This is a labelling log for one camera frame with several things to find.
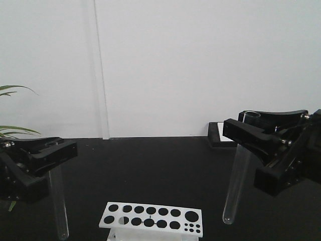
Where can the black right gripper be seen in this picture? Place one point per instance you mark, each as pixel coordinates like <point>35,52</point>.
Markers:
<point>287,143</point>

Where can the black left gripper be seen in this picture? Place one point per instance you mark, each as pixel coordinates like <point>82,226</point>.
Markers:
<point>25,161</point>

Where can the thin glass test tube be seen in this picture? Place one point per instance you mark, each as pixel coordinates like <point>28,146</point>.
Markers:
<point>58,198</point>

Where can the wide glass test tube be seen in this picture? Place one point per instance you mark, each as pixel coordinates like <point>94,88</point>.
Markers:
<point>237,178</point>

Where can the green potted plant leaves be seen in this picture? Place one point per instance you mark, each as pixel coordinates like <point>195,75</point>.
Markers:
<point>10,131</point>

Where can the white test tube rack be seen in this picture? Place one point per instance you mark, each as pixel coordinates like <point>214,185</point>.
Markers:
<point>136,221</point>

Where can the white wall power socket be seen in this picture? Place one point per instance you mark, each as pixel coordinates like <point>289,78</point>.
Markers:
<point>216,138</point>

